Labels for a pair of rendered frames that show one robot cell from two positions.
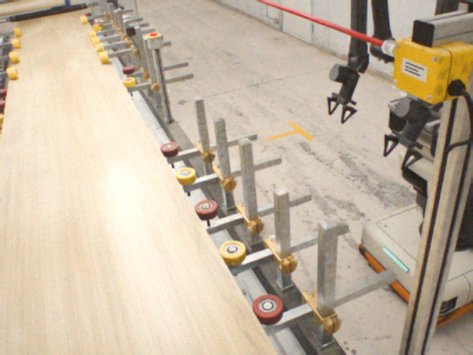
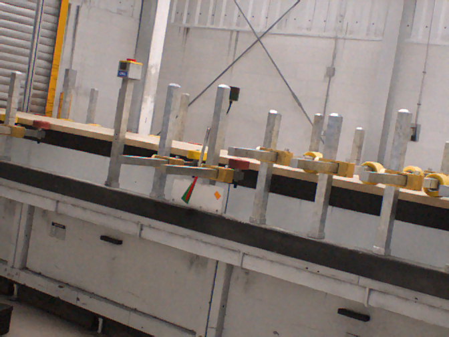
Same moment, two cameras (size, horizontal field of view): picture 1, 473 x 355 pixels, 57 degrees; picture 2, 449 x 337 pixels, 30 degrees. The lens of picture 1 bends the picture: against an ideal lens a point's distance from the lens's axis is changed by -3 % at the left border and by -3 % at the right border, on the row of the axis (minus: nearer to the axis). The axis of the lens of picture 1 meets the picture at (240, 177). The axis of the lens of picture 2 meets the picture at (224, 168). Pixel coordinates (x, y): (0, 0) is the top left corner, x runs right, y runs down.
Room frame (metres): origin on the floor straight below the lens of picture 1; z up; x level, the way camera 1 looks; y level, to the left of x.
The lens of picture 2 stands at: (5.61, -1.05, 1.03)
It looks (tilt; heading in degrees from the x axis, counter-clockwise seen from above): 3 degrees down; 148
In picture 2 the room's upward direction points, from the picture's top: 9 degrees clockwise
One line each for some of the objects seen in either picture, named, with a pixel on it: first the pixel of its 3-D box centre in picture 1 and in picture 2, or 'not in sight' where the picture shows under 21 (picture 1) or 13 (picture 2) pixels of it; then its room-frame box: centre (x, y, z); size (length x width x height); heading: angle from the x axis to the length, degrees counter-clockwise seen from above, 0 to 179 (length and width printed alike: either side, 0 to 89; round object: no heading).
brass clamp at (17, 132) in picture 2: (204, 151); (11, 130); (1.77, 0.15, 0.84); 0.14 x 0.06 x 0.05; 19
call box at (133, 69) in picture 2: (154, 41); (129, 71); (2.45, 0.39, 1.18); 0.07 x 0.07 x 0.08; 19
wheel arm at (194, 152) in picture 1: (213, 147); (5, 130); (1.80, 0.11, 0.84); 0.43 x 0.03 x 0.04; 109
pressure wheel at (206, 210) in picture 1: (207, 217); not in sight; (1.27, 0.13, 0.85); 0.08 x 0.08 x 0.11
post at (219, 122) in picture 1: (225, 172); not in sight; (1.51, 0.06, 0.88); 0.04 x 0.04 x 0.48; 19
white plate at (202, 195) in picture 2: not in sight; (196, 195); (2.91, 0.52, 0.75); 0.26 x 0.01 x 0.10; 19
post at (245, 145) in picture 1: (250, 199); not in sight; (1.28, -0.03, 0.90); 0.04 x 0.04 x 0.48; 19
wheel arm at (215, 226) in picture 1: (258, 212); not in sight; (1.33, -0.06, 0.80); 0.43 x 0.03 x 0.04; 109
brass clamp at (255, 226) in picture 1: (249, 218); not in sight; (1.30, -0.02, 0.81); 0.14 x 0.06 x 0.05; 19
